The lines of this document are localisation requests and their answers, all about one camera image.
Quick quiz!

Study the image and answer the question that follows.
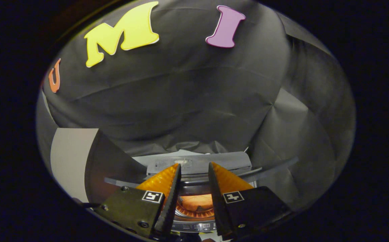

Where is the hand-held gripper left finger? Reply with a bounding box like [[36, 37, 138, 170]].
[[94, 163, 182, 237]]

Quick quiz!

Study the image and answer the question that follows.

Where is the black backdrop cloth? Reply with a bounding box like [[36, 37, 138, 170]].
[[36, 0, 356, 209]]

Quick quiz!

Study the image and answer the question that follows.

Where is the dark washing machine lid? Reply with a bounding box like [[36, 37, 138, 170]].
[[104, 150, 299, 189]]

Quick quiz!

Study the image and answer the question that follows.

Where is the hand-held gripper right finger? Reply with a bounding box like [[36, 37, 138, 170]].
[[208, 162, 294, 240]]

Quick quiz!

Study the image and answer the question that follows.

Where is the grey cabinet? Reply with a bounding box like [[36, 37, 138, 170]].
[[50, 128, 148, 204]]

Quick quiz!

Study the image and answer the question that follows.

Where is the orange polo shirt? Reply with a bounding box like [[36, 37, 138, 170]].
[[178, 194, 215, 215]]

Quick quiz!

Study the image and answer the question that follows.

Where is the dark grey washing machine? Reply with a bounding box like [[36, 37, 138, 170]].
[[168, 181, 259, 234]]

